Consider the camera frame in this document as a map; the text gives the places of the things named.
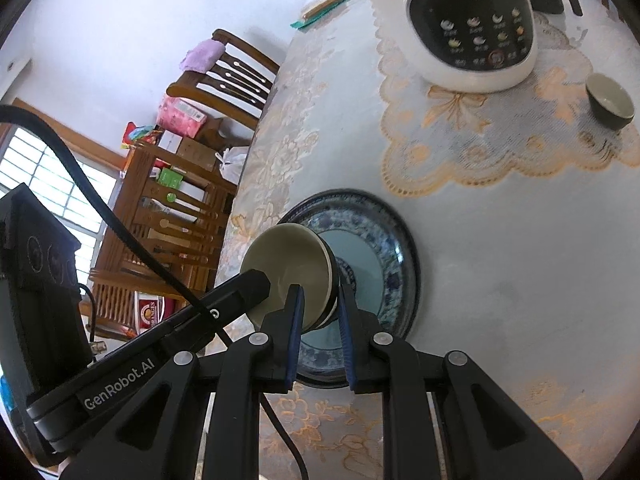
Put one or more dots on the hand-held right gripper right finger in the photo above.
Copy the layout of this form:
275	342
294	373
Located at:
346	330

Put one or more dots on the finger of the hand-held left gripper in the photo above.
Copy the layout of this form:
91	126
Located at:
235	295

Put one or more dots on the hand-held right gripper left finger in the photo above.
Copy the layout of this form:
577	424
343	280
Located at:
295	330

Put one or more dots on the blue floral plate green vines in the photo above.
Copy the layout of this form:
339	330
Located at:
412	280

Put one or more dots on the red printed box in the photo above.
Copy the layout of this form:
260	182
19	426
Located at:
150	312

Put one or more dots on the wooden shelf rack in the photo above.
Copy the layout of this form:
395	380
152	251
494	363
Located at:
150	240

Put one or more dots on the white plastic bag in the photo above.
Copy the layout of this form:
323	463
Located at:
231	162

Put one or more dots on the window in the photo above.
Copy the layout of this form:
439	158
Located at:
40	170

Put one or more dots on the floral tablecloth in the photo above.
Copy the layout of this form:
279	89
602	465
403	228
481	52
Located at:
500	285

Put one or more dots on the colourful snack packet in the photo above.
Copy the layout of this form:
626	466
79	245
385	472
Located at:
140	136

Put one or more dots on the pink package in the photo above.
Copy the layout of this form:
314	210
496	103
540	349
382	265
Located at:
180	116

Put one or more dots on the purple cloth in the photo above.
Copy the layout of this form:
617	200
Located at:
202	55

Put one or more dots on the lace doily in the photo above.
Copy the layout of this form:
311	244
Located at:
500	135

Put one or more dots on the green flat packet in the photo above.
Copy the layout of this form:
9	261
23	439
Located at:
302	23

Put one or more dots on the white rice cooker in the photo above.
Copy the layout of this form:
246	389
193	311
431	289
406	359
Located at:
390	20

